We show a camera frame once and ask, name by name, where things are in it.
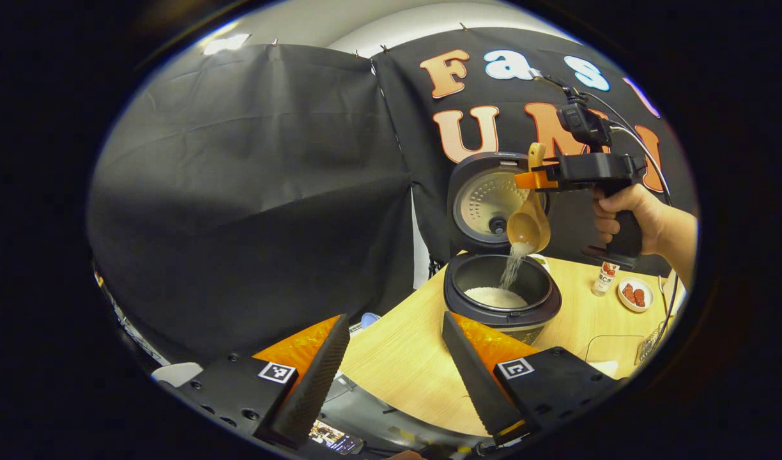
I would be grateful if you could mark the white divided bean tray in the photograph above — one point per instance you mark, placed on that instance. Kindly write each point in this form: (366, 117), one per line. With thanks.
(540, 262)

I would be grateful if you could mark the ceiling light panel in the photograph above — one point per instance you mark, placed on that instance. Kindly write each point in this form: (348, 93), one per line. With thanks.
(226, 43)

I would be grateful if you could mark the clear drink bottle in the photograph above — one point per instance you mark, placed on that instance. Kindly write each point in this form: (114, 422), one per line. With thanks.
(605, 278)

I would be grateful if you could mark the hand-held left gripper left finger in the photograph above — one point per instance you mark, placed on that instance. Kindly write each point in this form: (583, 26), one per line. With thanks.
(317, 383)

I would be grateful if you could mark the wooden spoon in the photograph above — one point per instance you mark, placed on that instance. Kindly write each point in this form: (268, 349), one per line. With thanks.
(525, 227)

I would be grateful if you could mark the red meat piece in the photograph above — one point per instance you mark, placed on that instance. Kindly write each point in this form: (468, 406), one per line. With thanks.
(628, 292)
(639, 298)

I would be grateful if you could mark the smartphone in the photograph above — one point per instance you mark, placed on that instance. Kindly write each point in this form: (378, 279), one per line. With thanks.
(337, 437)

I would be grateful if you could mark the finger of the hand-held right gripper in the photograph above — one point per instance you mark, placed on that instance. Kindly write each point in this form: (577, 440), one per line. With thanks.
(531, 180)

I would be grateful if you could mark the white rice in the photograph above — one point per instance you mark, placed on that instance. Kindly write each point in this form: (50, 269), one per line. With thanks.
(493, 297)

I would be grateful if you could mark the dark grey rice cooker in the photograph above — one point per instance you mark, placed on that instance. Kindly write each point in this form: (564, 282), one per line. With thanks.
(474, 166)

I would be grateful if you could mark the light blue object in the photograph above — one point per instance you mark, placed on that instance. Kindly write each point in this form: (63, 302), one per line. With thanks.
(370, 319)

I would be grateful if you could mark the white round plate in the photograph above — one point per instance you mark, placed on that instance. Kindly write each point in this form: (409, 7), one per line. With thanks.
(648, 300)

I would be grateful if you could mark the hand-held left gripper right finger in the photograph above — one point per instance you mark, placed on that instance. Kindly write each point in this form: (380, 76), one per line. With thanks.
(474, 377)

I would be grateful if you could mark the black backdrop stand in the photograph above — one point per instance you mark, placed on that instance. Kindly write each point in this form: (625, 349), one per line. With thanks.
(436, 266)

